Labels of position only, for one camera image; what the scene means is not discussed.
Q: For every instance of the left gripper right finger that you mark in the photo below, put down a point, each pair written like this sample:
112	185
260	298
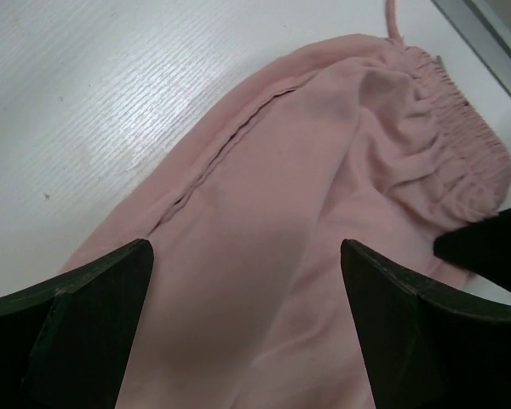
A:
424	343

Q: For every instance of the aluminium side rail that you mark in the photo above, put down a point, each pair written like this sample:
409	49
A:
486	28

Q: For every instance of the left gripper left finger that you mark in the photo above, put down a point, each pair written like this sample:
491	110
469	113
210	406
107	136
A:
65	342

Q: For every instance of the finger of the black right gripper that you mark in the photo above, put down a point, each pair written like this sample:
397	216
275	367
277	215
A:
483	248

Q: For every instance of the pink trousers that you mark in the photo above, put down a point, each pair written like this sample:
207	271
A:
356	137

